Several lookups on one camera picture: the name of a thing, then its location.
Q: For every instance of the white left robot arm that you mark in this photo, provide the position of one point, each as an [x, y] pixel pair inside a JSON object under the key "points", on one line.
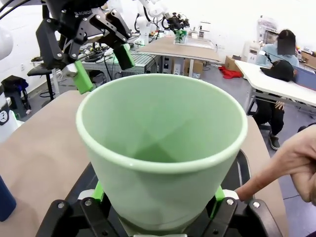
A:
{"points": [[5, 44]]}

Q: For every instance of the cardboard box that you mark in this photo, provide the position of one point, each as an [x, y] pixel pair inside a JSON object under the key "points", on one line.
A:
{"points": [[232, 64]]}

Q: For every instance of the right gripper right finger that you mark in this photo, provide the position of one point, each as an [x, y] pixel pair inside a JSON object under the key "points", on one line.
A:
{"points": [[237, 219]]}

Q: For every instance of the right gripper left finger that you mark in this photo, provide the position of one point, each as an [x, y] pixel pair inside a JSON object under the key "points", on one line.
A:
{"points": [[86, 217]]}

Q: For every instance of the pale green plastic cup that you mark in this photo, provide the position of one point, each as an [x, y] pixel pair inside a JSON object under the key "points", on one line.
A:
{"points": [[160, 123]]}

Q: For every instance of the blue mug yellow inside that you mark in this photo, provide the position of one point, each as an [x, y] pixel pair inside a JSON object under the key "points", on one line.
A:
{"points": [[6, 200]]}

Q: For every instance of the white desk with grey frame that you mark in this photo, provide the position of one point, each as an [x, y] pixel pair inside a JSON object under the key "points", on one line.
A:
{"points": [[271, 86]]}

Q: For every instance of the brown background table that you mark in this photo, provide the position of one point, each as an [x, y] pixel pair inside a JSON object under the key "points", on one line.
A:
{"points": [[177, 50]]}

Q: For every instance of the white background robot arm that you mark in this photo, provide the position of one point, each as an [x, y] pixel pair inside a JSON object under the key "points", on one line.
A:
{"points": [[144, 27]]}

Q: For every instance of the black plastic tray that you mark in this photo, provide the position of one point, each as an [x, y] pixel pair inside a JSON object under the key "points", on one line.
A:
{"points": [[243, 172]]}

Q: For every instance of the person's right hand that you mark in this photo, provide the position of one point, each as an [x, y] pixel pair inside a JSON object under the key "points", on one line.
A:
{"points": [[296, 153]]}

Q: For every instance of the red cloth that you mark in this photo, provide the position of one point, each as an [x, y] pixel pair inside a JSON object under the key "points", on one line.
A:
{"points": [[229, 72]]}

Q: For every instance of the black office chair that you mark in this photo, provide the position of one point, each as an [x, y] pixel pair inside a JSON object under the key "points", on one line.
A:
{"points": [[42, 71]]}

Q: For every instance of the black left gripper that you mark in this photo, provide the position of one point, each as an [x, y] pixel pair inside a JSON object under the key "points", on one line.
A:
{"points": [[74, 22]]}

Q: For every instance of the black cap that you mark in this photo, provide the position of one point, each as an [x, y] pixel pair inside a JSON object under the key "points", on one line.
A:
{"points": [[279, 70]]}

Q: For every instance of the seated person light blue top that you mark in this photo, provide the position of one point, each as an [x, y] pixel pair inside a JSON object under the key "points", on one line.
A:
{"points": [[276, 111]]}

